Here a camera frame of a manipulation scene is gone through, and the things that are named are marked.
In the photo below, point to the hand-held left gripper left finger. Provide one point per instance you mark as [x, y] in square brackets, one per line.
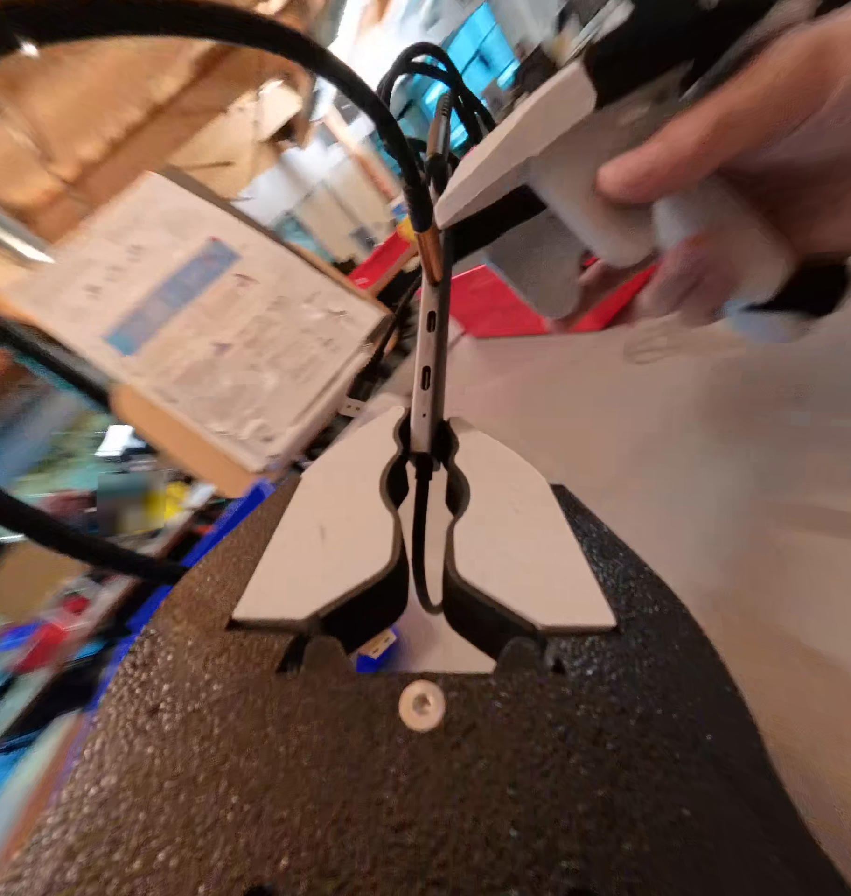
[327, 546]

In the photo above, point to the wooden document board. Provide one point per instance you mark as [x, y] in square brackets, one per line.
[187, 448]

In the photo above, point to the person's right hand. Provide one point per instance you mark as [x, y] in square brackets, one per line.
[803, 140]

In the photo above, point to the grey desk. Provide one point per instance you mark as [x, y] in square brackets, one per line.
[712, 455]

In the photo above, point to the small usb adapter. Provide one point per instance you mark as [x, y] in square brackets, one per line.
[380, 644]

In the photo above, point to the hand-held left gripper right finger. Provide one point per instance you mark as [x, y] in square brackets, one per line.
[523, 553]

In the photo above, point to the laminated illustrated sheet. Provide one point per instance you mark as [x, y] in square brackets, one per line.
[222, 336]

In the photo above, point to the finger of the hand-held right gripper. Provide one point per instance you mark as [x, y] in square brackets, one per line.
[537, 266]
[516, 140]

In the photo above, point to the red plastic bin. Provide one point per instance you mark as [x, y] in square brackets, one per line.
[488, 301]

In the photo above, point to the grey usb hub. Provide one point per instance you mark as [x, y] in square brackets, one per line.
[429, 364]

